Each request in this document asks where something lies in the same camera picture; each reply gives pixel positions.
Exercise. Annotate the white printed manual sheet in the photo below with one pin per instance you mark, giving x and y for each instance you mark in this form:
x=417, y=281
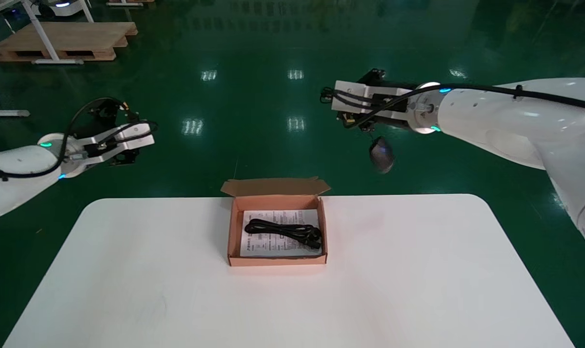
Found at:
x=273, y=244

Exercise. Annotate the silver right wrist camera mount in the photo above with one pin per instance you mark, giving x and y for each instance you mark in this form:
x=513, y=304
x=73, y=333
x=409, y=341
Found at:
x=348, y=87

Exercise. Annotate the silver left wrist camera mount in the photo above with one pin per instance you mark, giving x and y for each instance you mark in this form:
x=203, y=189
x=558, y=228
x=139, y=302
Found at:
x=140, y=140

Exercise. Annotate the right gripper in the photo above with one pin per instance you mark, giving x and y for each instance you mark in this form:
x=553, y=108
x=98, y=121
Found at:
x=393, y=116

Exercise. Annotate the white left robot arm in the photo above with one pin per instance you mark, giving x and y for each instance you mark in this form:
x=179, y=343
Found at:
x=12, y=169

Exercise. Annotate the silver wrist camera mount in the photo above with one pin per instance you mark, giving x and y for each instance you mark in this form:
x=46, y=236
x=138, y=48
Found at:
x=140, y=140
x=348, y=87

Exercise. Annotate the white metal table frame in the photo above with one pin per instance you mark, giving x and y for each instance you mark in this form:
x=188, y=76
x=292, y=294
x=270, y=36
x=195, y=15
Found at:
x=55, y=61

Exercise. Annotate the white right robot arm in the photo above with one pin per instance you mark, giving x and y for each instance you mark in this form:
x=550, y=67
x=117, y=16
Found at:
x=514, y=121

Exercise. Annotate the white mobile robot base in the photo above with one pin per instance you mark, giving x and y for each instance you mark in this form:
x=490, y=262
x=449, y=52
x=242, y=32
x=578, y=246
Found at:
x=60, y=8

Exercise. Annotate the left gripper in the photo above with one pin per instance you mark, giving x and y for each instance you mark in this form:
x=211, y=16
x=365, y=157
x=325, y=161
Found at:
x=99, y=147

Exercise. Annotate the brown cardboard storage box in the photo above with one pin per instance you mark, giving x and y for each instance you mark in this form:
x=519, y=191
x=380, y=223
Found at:
x=275, y=186

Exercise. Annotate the white metal table foot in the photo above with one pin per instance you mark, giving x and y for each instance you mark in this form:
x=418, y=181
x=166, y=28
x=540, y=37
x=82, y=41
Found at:
x=5, y=113

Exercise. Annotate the wooden pallet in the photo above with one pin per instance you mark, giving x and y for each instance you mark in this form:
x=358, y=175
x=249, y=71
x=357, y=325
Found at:
x=75, y=38
x=130, y=1

